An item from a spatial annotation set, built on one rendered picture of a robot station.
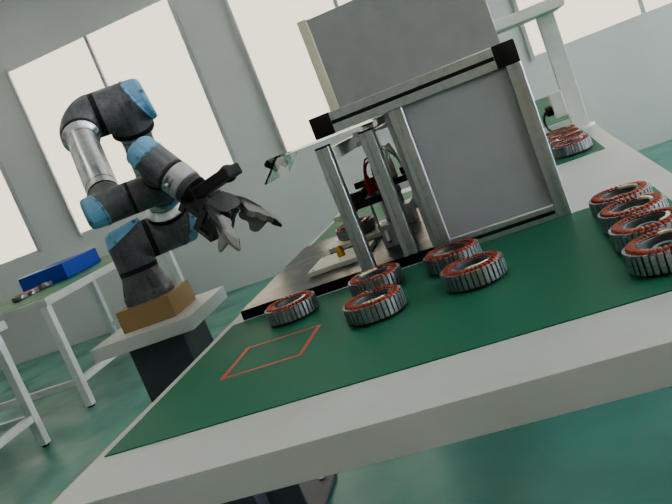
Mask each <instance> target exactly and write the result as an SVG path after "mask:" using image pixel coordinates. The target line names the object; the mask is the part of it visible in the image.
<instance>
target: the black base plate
mask: <svg viewBox="0 0 672 504"><path fill-rule="evenodd" d="M416 210H417V212H418V215H419V216H418V218H417V220H416V222H413V223H410V227H411V230H412V232H413V235H414V238H415V240H416V243H417V245H418V248H419V251H418V253H416V254H410V256H407V257H405V256H404V254H403V251H402V248H401V246H400V244H398V245H396V246H393V247H390V248H387V247H386V245H385V242H384V239H383V237H382V235H381V236H379V237H376V238H373V239H371V240H368V242H369V241H372V240H375V242H376V245H375V246H374V248H373V249H372V254H373V256H374V259H375V261H376V265H375V266H377V267H378V265H382V264H386V263H392V262H393V263H399V264H400V266H401V268H403V267H406V266H409V265H412V264H415V263H418V262H421V261H423V258H424V257H425V255H426V254H427V253H429V252H431V251H432V250H434V249H436V248H437V247H435V248H433V246H432V244H431V241H430V238H429V236H428V233H427V230H426V228H425V225H424V222H423V220H422V217H421V214H420V212H419V209H418V208H416ZM337 239H338V237H337V236H336V237H333V238H330V239H327V240H324V241H321V242H318V243H316V244H313V245H310V246H307V247H305V248H304V249H303V250H302V251H301V252H300V253H299V254H298V255H297V256H296V257H295V258H294V259H293V260H292V261H291V262H290V263H289V264H288V265H287V266H286V267H285V268H284V269H283V270H282V271H281V272H280V273H279V274H278V275H277V276H276V277H275V278H274V279H273V280H272V281H271V282H270V283H269V284H268V285H267V286H266V287H265V288H264V289H263V290H262V291H261V292H260V293H259V294H258V295H257V296H256V297H255V298H254V299H253V300H252V301H251V302H250V303H249V304H248V305H247V306H246V307H245V308H244V309H243V310H242V311H241V315H242V317H243V319H244V320H246V319H249V318H252V317H255V316H258V315H261V314H264V311H265V310H266V308H267V307H268V306H269V305H271V304H272V303H274V302H276V301H277V300H280V299H283V297H287V296H290V295H291V294H294V293H297V292H301V291H306V290H310V291H314V292H315V295H316V296H319V295H322V294H325V293H328V292H331V291H334V290H337V289H340V288H343V287H346V286H348V282H349V281H350V280H351V278H352V277H354V276H355V275H357V274H360V273H361V272H363V271H362V270H361V267H360V265H359V262H358V261H357V262H355V263H352V264H349V265H346V266H343V267H340V268H337V269H334V270H331V271H328V272H325V273H322V274H319V275H316V276H313V277H310V278H309V275H308V273H309V271H310V270H311V269H312V268H313V267H314V266H315V264H316V263H317V262H318V261H319V260H320V259H321V258H322V257H325V256H328V255H331V254H334V253H336V252H333V253H329V250H328V249H329V248H330V247H331V246H332V245H333V244H334V243H335V241H336V240H337Z"/></svg>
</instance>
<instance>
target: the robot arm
mask: <svg viewBox="0 0 672 504"><path fill-rule="evenodd" d="M157 116H158V115H157V113H156V111H155V109H154V107H153V105H152V103H151V102H150V100H149V98H148V96H147V94H146V93H145V91H144V89H143V87H142V86H141V84H140V82H139V81H138V80H137V79H134V78H132V79H128V80H125V81H119V82H118V83H116V84H113V85H110V86H108V87H105V88H102V89H99V90H97V91H94V92H91V93H88V94H85V95H82V96H80V97H78V98H77V99H75V100H74V101H73V102H72V103H71V104H70V105H69V106H68V107H67V109H66V110H65V112H64V114H63V116H62V119H61V122H60V127H59V134H60V139H61V142H62V144H63V146H64V148H65V149H66V150H67V151H69V152H70V153H71V156H72V158H73V161H74V164H75V166H76V169H77V171H78V174H79V177H80V179H81V182H82V185H83V187H84V190H85V192H86V195H87V196H86V197H85V198H83V199H81V200H80V206H81V209H82V211H83V214H84V216H85V218H86V220H87V222H88V224H89V226H90V227H91V228H92V229H99V228H102V227H105V226H110V225H112V223H115V222H117V221H120V220H122V219H125V218H127V217H130V216H132V215H135V214H137V213H140V212H143V211H145V210H146V217H147V218H145V219H143V220H141V221H140V219H139V218H138V217H135V218H133V219H131V220H129V221H128V222H126V223H124V224H122V225H120V226H119V227H117V228H115V229H113V230H112V231H110V232H108V233H107V234H106V235H105V237H104V241H105V244H106V246H107V249H108V250H107V251H108V252H109V253H110V256H111V258H112V260H113V262H114V265H115V267H116V269H117V271H118V274H119V276H120V278H121V280H122V285H123V295H124V302H125V304H126V306H127V308H130V307H134V306H137V305H140V304H143V303H145V302H148V301H150V300H153V299H155V298H157V297H159V296H161V295H163V294H165V293H167V292H169V291H171V290H172V289H174V288H175V285H174V283H173V281H172V280H171V279H170V278H169V276H168V275H167V274H166V273H165V272H164V271H163V269H162V268H161V267H160V266H159V264H158V262H157V259H156V257H157V256H159V255H161V254H164V253H166V252H169V251H171V250H173V249H176V248H178V247H181V246H183V245H187V244H188V243H190V242H192V241H194V240H196V239H197V237H198V233H200V234H201V235H202V236H203V237H205V238H206V239H207V240H209V241H210V242H212V241H215V240H217V239H218V238H219V240H218V251H219V252H222V251H223V250H224V249H225V248H226V247H227V245H228V244H229V245H230V246H231V247H233V248H234V249H235V250H237V251H240V250H241V247H240V239H239V238H238V237H237V236H236V234H235V230H233V227H234V225H235V218H236V215H237V213H239V214H238V216H239V218H241V219H243V220H245V221H247V222H248V223H249V229H250V230H251V231H253V232H258V231H260V230H261V228H262V227H263V226H264V225H265V224H266V223H267V222H269V223H271V224H272V225H275V226H279V227H282V223H281V222H280V221H279V220H278V219H277V218H276V217H274V216H273V215H272V214H271V213H270V212H268V211H267V210H265V209H264V208H262V206H260V205H258V204H256V203H255V202H253V201H251V200H249V199H247V198H244V197H241V196H236V195H233V194H230V193H228V192H224V191H220V190H217V189H219V188H220V187H222V186H223V185H225V184H226V183H230V182H232V181H234V180H235V179H236V177H237V176H238V175H240V174H241V173H242V169H241V168H240V166H239V164H238V163H234V164H231V165H230V164H226V165H223V166H222V167H221V168H220V169H219V171H217V172H216V173H214V174H213V175H212V176H210V177H209V178H207V179H206V180H205V179H204V178H203V177H201V176H200V175H199V173H198V172H197V171H195V170H194V169H193V168H192V167H190V166H189V165H188V164H186V163H185V162H183V161H182V160H181V159H179V158H178V157H177V156H175V155H174V154H173V153H172V152H170V151H169V150H168V149H166V148H165V147H164V146H163V145H161V143H160V142H157V141H155V139H154V137H153V134H152V130H153V129H154V126H155V123H154V120H153V119H155V118H156V117H157ZM111 134H112V137H113V138H114V140H116V141H118V142H121V143H122V145H123V148H124V150H125V153H126V159H127V162H128V163H129V164H130V165H131V167H132V169H133V172H134V174H135V177H136V178H134V179H132V180H129V181H127V182H124V183H121V184H118V182H117V180H116V177H115V175H114V173H113V171H112V168H111V166H110V164H109V161H108V159H107V157H106V155H105V152H104V150H103V148H102V146H101V143H100V140H101V138H102V137H105V136H108V135H111ZM216 190H217V191H216ZM240 210H241V211H240ZM239 211H240V212H239ZM195 217H196V218H197V219H195ZM199 230H200V231H199ZM203 233H204V234H203Z"/></svg>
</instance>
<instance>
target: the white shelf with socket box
mask: <svg viewBox="0 0 672 504"><path fill-rule="evenodd" d="M564 4H565V2H564V0H544V1H542V2H539V3H537V4H535V5H532V6H530V7H527V8H525V9H522V10H520V11H517V12H515V13H513V14H510V15H508V16H505V17H503V18H500V19H498V20H495V21H493V22H494V25H495V28H496V31H497V34H501V33H503V32H506V31H508V30H511V29H513V28H515V27H518V26H520V25H523V24H525V23H528V22H530V21H533V20H535V19H536V22H537V25H538V28H539V31H540V34H541V37H542V40H543V43H544V46H545V49H546V52H547V55H548V58H549V61H550V64H551V67H552V70H553V73H554V76H555V79H556V82H557V85H558V88H559V90H556V91H553V92H550V93H548V94H547V97H548V100H549V103H550V106H548V107H545V109H544V110H545V112H544V114H543V123H544V125H545V127H546V128H547V130H548V131H549V132H551V131H553V130H550V129H549V128H548V126H547V124H546V121H545V117H546V116H547V117H550V116H553V115H554V117H555V118H560V117H562V116H565V115H568V118H569V121H570V124H574V125H577V127H578V128H581V129H585V128H588V127H590V126H592V125H594V124H595V121H590V122H589V119H588V116H587V113H586V110H585V107H584V104H583V100H582V97H581V94H580V91H579V88H578V85H577V82H576V79H575V76H574V73H573V70H572V67H571V64H570V61H569V58H568V55H567V52H566V49H565V46H564V43H563V40H562V37H561V34H560V31H559V28H558V25H557V22H556V19H555V16H554V13H553V12H555V11H557V10H558V9H559V8H560V7H562V6H563V5H564Z"/></svg>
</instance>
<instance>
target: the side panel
mask: <svg viewBox="0 0 672 504"><path fill-rule="evenodd" d="M388 115H389V118H390V121H391V123H392V126H393V129H394V131H395V134H396V137H397V139H398V142H399V145H400V147H401V150H402V153H403V155H404V158H405V161H406V164H407V166H408V169H409V172H410V174H411V177H412V180H413V182H414V185H415V188H416V190H417V193H418V196H419V198H420V201H421V204H422V206H423V209H424V212H425V215H426V217H427V220H428V223H429V225H430V228H431V231H432V233H433V236H434V239H435V241H436V244H437V247H440V246H442V245H443V246H444V245H445V244H448V243H449V242H451V243H452V242H453V241H457V240H460V239H464V238H473V239H477V240H478V242H479V244H480V243H483V242H486V241H489V240H492V239H495V238H498V237H501V236H504V235H507V234H510V233H513V232H516V231H519V230H522V229H525V228H528V227H531V226H534V225H537V224H540V223H543V222H546V221H549V220H552V219H555V218H558V217H561V216H564V215H567V214H571V213H572V211H571V208H570V205H569V202H568V199H567V196H566V193H565V190H564V187H563V184H562V181H561V178H560V175H559V172H558V169H557V167H556V164H555V161H554V158H553V155H552V152H551V149H550V146H549V143H548V140H547V137H546V134H545V131H544V128H543V125H542V122H541V119H540V117H539V114H538V111H537V108H536V105H535V102H534V99H533V96H532V93H531V90H530V87H529V84H528V81H527V78H526V75H525V72H524V69H523V67H522V64H521V61H518V62H516V63H514V64H511V65H508V66H506V67H503V68H501V69H498V70H495V71H493V72H490V73H488V74H485V75H482V76H480V77H477V78H475V79H472V80H470V81H467V82H464V83H462V84H459V85H457V86H454V87H452V88H449V89H447V90H444V91H441V92H439V93H436V94H434V95H431V96H429V97H426V98H424V99H421V100H418V101H416V102H413V103H411V104H408V105H406V106H403V107H401V108H398V109H395V110H393V111H390V112H388Z"/></svg>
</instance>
